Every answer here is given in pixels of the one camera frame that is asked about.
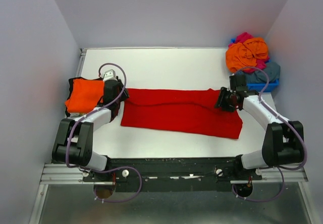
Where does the red t-shirt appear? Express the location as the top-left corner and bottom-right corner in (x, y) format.
(121, 88), (243, 140)

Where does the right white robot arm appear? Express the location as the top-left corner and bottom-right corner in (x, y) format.
(215, 75), (307, 180)

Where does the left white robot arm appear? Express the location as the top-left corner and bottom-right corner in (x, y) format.
(52, 77), (129, 181)

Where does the blue plastic bin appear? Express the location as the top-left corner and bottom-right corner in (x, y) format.
(230, 38), (280, 94)

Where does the crumpled orange t-shirt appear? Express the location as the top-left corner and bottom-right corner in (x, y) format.
(225, 37), (270, 73)

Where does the crumpled magenta t-shirt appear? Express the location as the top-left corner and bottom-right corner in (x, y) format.
(231, 32), (267, 74)

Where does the crumpled grey-blue t-shirt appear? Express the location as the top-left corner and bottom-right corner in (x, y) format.
(242, 61), (281, 85)

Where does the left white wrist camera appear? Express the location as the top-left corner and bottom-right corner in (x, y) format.
(101, 69), (118, 81)

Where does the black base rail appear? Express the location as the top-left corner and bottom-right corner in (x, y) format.
(83, 157), (262, 192)

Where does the aluminium frame rail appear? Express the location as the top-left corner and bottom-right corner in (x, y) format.
(39, 48), (94, 186)

